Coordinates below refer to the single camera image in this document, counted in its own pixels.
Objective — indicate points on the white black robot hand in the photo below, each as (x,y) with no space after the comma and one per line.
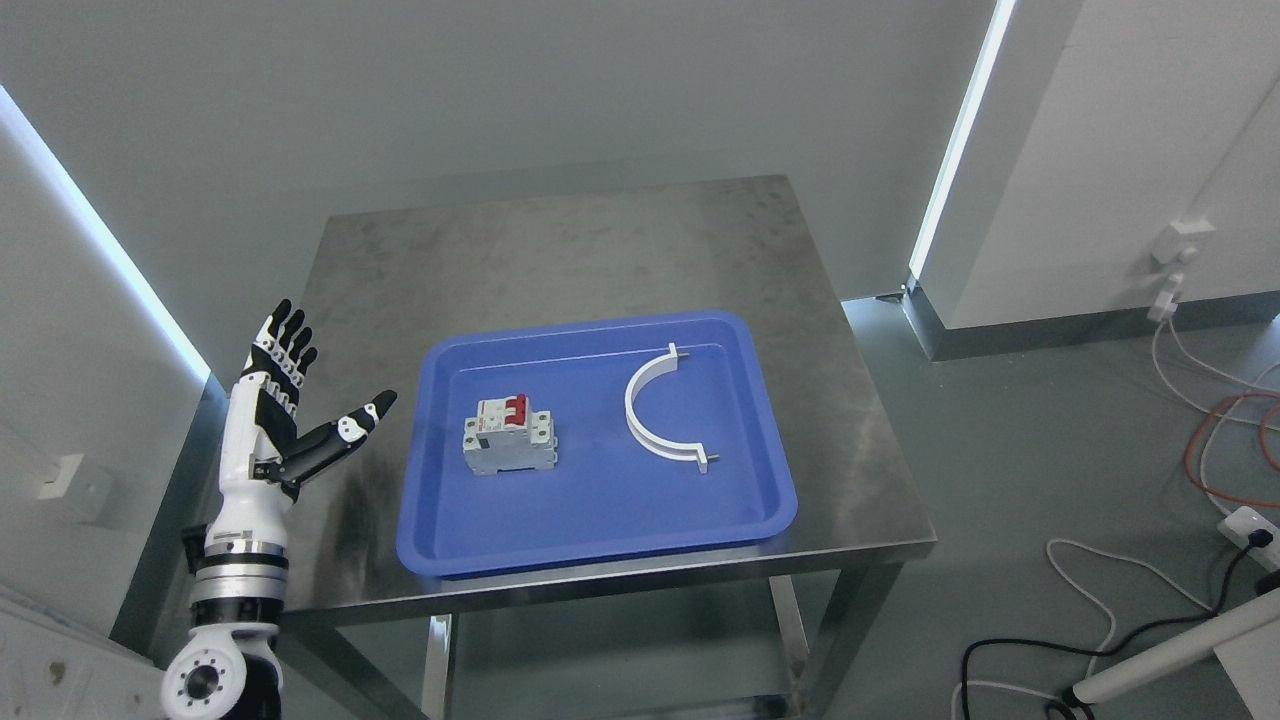
(264,458)

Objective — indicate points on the white red circuit breaker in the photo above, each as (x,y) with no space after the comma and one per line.
(507,434)

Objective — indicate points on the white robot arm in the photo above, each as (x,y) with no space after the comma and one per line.
(228,668)

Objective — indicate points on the stainless steel table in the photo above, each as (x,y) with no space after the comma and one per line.
(386,286)

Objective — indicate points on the blue plastic tray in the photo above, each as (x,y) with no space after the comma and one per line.
(605,498)

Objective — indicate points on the white curved pipe clamp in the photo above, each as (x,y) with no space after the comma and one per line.
(662,414)

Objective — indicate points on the white power strip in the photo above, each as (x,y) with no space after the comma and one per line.
(1240,525)

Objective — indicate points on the white pole stand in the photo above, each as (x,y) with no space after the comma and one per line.
(1173,655)

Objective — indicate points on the white wall socket plug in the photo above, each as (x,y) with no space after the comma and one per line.
(1175,248)

